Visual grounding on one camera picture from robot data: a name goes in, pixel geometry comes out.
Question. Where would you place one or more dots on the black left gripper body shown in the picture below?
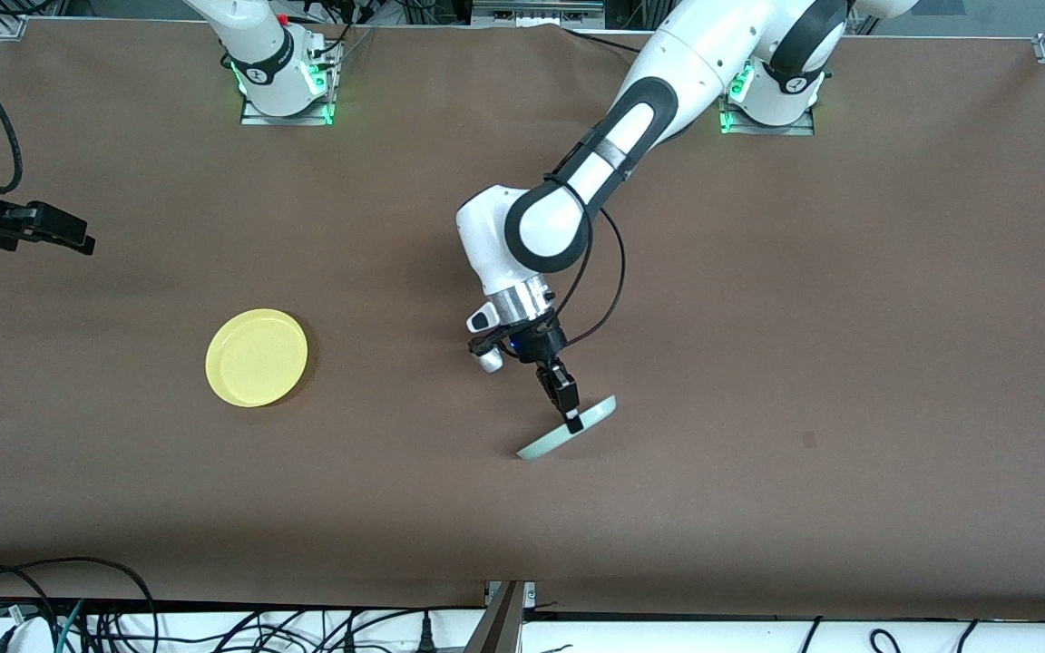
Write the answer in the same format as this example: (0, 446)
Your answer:
(542, 344)

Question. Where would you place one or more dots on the pale green round plate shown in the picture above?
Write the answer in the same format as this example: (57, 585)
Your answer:
(550, 444)

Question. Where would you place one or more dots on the yellow round plate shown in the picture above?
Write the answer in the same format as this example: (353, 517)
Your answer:
(257, 358)

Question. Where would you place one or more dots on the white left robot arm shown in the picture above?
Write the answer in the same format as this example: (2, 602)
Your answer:
(668, 63)

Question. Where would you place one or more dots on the aluminium profile strut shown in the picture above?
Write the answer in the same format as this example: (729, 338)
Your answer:
(497, 626)

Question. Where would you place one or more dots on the brown table cover sheet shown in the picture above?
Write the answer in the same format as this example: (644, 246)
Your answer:
(849, 272)

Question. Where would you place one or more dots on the grey power strip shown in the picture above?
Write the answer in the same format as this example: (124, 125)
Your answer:
(536, 11)

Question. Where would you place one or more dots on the small aluminium corner bracket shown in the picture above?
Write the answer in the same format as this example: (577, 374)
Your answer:
(11, 25)

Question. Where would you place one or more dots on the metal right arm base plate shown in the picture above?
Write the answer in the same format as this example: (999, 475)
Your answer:
(259, 119)

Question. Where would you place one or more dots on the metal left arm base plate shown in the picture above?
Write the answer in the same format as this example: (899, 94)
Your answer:
(804, 130)

